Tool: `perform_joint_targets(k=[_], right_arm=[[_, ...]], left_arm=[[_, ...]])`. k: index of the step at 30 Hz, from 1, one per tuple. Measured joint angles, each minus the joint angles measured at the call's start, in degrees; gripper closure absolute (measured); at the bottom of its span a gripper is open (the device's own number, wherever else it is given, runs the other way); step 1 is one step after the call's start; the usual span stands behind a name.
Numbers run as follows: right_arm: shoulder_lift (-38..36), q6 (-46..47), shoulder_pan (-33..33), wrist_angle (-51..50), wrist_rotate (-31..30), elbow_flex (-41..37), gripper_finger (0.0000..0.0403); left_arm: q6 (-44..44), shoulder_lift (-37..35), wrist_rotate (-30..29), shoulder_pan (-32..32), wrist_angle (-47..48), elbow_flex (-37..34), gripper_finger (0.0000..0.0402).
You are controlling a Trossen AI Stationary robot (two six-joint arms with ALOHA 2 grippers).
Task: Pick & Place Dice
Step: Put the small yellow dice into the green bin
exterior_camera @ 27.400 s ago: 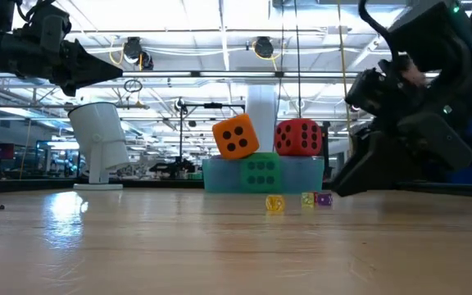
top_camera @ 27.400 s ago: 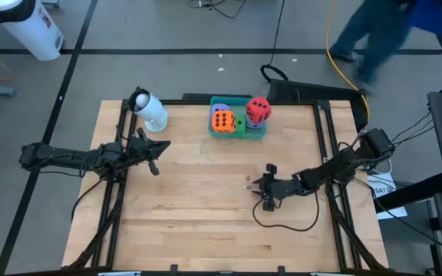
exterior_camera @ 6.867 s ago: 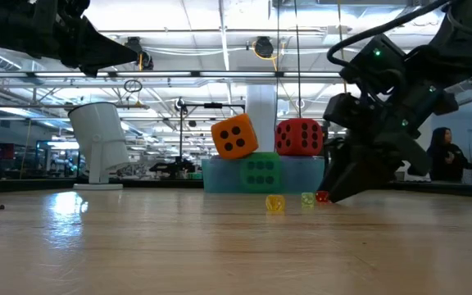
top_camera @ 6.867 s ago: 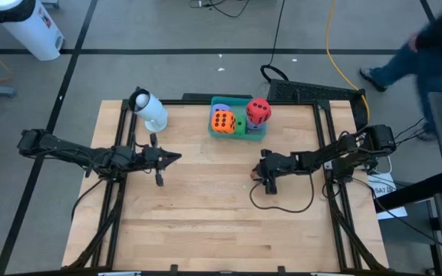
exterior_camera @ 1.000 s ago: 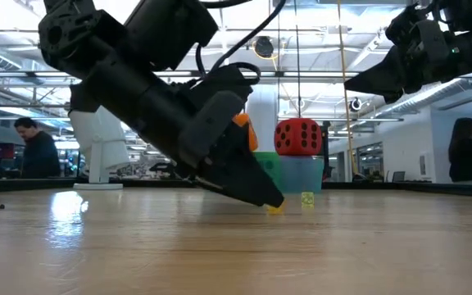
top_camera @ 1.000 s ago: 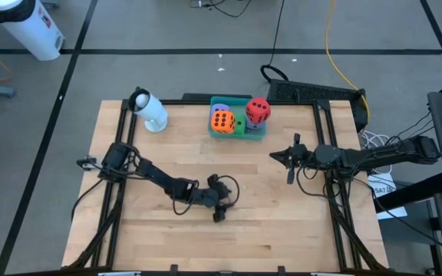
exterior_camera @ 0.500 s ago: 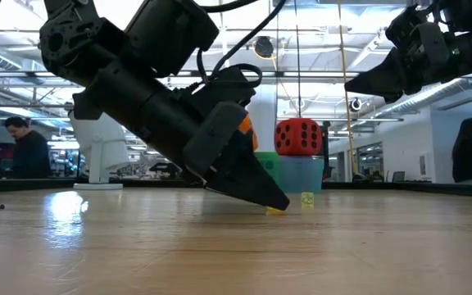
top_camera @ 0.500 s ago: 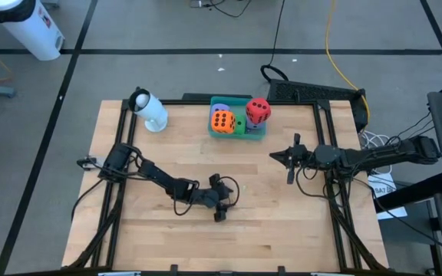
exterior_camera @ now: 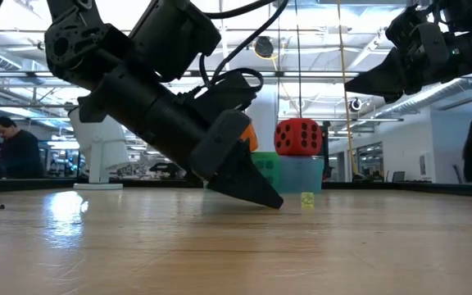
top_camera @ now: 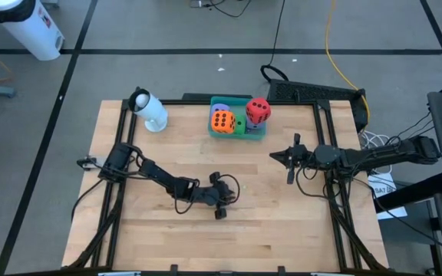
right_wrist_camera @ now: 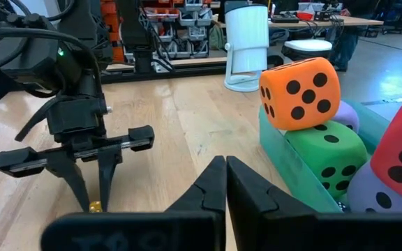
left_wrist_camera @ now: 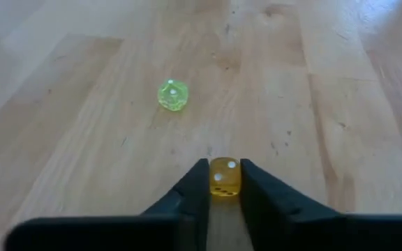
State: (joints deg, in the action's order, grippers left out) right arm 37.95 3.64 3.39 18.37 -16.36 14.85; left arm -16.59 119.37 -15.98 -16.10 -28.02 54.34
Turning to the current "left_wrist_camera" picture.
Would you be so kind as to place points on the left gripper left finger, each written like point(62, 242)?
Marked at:
point(117, 233)

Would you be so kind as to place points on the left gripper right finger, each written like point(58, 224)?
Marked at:
point(309, 233)

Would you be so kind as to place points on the small clear yellow die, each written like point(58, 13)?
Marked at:
point(225, 178)

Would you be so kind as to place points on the small clear green die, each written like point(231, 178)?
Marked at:
point(173, 96)

